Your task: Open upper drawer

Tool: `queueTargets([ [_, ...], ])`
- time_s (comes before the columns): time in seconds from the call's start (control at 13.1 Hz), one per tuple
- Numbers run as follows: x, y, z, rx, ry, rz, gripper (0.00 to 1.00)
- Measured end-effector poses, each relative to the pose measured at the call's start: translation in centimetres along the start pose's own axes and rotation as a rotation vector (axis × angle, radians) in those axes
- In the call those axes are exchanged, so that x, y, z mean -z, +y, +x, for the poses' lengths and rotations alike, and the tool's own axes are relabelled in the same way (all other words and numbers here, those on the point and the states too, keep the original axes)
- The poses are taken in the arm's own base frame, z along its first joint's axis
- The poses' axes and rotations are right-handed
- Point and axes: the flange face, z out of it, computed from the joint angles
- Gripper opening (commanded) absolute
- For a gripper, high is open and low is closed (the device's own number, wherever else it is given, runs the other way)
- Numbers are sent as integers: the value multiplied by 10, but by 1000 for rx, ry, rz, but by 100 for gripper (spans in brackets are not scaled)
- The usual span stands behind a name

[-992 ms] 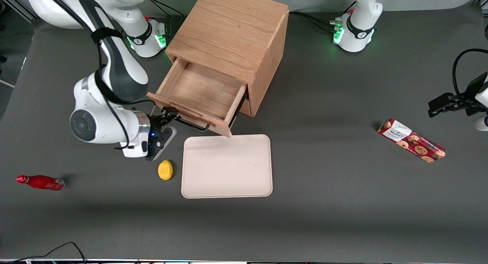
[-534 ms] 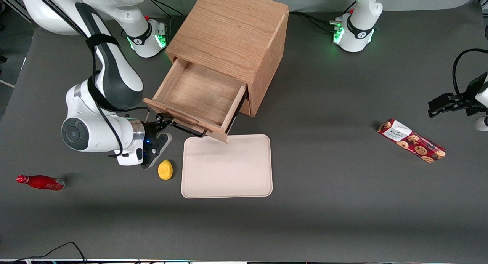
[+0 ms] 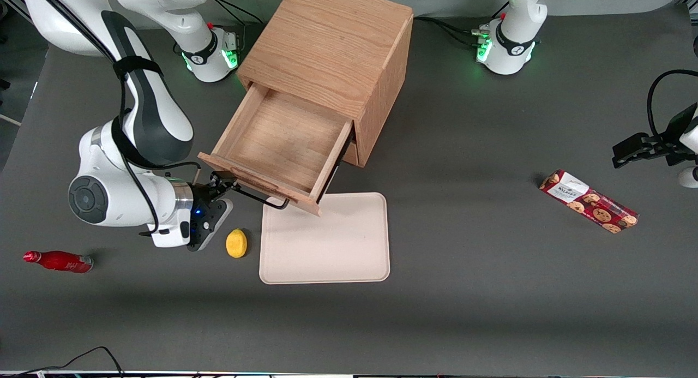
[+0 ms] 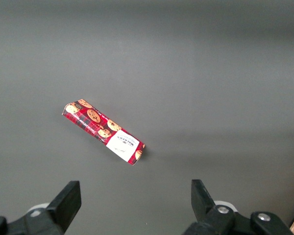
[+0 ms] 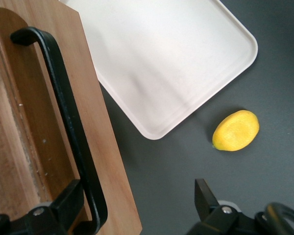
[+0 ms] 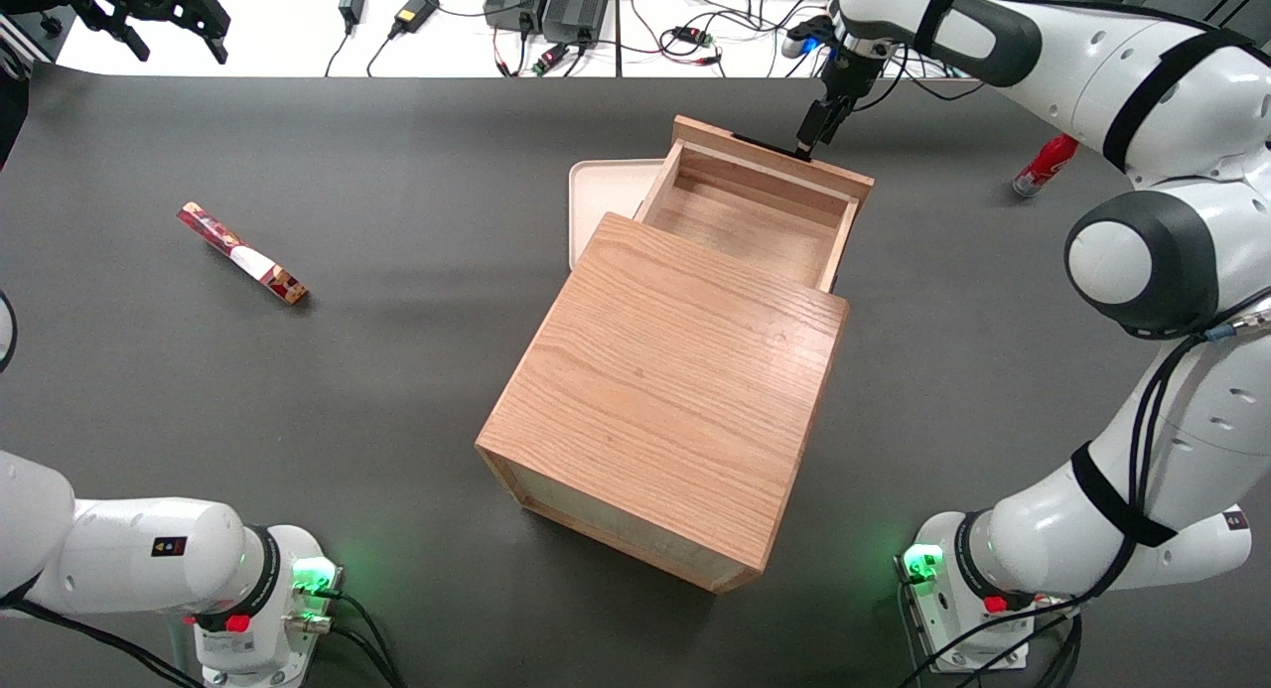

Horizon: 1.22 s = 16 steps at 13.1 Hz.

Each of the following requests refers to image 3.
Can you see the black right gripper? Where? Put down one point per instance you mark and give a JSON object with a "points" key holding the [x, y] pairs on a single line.
{"points": [[204, 192]]}

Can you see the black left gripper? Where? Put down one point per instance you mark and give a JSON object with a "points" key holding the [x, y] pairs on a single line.
{"points": [[666, 146]]}

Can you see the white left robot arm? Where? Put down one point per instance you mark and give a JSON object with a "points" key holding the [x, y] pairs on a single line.
{"points": [[512, 45]]}

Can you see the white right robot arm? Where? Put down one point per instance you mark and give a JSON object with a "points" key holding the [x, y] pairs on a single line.
{"points": [[158, 121]]}

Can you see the oak wooden drawer cabinet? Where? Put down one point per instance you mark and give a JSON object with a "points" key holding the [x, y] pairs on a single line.
{"points": [[332, 45]]}

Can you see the yellow lemon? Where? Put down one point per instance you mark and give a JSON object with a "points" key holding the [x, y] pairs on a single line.
{"points": [[236, 243]]}

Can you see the red tartan cookie box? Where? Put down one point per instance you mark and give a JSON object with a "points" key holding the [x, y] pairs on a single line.
{"points": [[591, 203]]}

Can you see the beige plastic tray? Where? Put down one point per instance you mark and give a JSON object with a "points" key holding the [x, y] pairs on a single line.
{"points": [[327, 241]]}

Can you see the red soda bottle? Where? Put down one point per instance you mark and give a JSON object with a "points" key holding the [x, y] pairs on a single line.
{"points": [[60, 261]]}

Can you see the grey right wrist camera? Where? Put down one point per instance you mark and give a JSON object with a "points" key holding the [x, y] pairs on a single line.
{"points": [[210, 225]]}

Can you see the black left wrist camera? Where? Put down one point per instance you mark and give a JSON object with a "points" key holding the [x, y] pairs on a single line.
{"points": [[681, 127]]}

